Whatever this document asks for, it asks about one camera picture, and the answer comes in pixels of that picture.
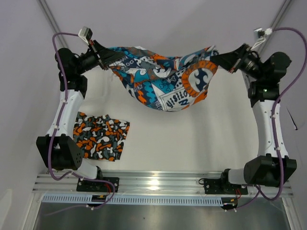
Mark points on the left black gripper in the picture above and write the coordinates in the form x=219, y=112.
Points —
x=98, y=55

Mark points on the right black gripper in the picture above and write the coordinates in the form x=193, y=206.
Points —
x=237, y=60

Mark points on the blue orange patterned shorts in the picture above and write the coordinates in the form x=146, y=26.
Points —
x=163, y=83

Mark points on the orange black camo shorts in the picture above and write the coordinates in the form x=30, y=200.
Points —
x=100, y=137

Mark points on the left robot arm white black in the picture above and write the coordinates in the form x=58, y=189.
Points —
x=57, y=147

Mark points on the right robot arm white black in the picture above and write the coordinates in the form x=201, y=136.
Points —
x=272, y=166

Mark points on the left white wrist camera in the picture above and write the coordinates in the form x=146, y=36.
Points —
x=85, y=34

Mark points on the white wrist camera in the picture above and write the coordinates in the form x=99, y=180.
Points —
x=261, y=35
x=85, y=34

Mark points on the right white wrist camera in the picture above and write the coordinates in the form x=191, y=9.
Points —
x=261, y=35

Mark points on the left aluminium frame post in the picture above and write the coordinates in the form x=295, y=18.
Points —
x=51, y=21

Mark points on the aluminium frame post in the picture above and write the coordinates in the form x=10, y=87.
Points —
x=278, y=19
x=51, y=21

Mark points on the right aluminium frame post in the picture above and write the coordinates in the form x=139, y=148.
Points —
x=278, y=19

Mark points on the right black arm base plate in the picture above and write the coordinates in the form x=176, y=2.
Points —
x=220, y=187

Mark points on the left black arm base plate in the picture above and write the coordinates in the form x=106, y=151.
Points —
x=89, y=186

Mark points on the aluminium mounting rail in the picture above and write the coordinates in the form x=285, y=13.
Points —
x=143, y=183

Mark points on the white slotted cable duct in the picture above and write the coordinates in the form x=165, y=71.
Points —
x=135, y=200

